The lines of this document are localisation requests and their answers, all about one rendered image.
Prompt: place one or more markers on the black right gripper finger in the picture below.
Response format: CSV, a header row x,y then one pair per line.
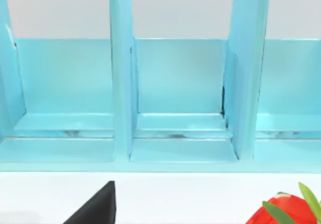
x,y
102,206

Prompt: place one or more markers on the light blue rack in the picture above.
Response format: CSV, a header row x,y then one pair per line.
x,y
160,96

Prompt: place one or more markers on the red book with green leaves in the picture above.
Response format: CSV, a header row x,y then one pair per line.
x,y
288,209

